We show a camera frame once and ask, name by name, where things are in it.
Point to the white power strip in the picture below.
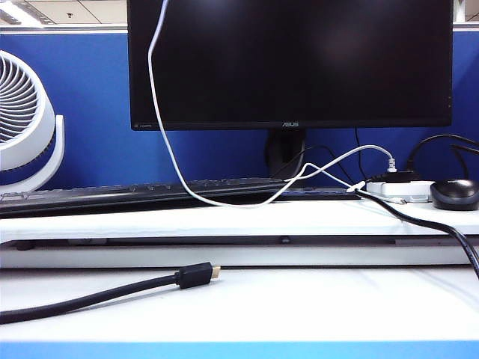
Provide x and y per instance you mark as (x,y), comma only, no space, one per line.
(396,191)

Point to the black monitor stand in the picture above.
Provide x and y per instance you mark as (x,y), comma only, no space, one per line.
(284,149)

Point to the black Logitech keyboard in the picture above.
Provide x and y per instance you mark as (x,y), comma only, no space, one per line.
(93,196)

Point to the black computer mouse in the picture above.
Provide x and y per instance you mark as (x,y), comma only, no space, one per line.
(454,195)

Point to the white desk fan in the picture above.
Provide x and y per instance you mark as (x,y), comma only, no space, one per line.
(46,119)

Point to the blue table edge strip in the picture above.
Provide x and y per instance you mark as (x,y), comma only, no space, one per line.
(239,351)

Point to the black ASUS monitor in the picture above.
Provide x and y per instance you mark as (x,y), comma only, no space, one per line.
(299,63)

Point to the blue office partition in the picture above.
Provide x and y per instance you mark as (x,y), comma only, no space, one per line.
(97,112)

